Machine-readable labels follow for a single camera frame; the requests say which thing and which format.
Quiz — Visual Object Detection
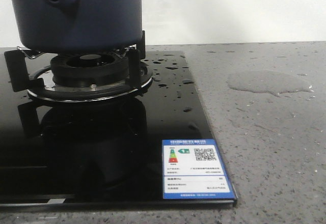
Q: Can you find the dark blue cooking pot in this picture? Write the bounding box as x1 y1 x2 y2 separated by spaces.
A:
12 0 142 53

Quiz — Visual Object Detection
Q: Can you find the black gas burner head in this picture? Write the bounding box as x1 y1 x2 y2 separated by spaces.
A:
50 52 129 88

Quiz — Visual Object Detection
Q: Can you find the black pot support grate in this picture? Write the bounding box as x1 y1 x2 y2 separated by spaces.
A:
4 33 152 104

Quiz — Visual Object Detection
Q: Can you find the black glass gas stove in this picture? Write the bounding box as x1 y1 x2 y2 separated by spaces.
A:
1 51 237 209

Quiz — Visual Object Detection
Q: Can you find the blue energy rating label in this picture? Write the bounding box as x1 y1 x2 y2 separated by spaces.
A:
162 139 236 201

